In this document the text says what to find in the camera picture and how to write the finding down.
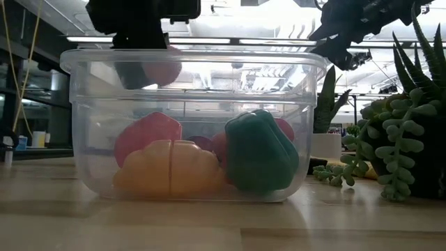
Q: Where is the red bell pepper toy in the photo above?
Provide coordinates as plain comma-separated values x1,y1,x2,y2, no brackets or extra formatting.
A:
114,111,183,168

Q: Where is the small red cherry toy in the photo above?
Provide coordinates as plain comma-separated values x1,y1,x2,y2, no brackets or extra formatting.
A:
210,131,231,165

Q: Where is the dark red cherry toy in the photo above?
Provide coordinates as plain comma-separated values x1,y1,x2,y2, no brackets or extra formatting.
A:
197,135,215,153

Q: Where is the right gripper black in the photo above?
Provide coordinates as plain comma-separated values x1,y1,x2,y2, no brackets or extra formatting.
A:
309,0,433,70

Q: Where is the orange pumpkin toy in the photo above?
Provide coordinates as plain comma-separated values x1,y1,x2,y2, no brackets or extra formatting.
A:
113,139,227,198

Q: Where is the clear plastic container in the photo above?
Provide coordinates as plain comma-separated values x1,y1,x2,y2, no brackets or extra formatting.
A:
59,48,328,204

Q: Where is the white cup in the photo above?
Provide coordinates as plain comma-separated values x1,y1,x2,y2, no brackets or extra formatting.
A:
31,131,47,148

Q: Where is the potted green succulent plant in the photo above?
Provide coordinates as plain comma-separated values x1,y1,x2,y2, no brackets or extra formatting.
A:
312,5,446,203

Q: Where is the yellow folded cloth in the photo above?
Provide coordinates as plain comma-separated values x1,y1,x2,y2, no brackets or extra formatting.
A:
323,157,380,181

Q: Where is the green bell pepper toy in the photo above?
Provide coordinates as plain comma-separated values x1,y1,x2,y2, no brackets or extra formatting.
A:
224,109,300,192

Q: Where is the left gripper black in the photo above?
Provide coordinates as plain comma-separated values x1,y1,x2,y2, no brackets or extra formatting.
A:
85,0,202,90

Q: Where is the yellow cable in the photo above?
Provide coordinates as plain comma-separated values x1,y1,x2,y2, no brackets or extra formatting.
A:
1,0,42,137

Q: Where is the small pink fruit toy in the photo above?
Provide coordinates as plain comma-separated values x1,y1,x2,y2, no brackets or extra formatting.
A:
273,117,296,142

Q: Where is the black ceiling spotlight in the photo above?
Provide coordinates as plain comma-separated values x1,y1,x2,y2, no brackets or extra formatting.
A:
351,50,373,69

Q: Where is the pink toy peach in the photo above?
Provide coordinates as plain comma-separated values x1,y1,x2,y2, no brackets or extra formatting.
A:
142,47,183,87

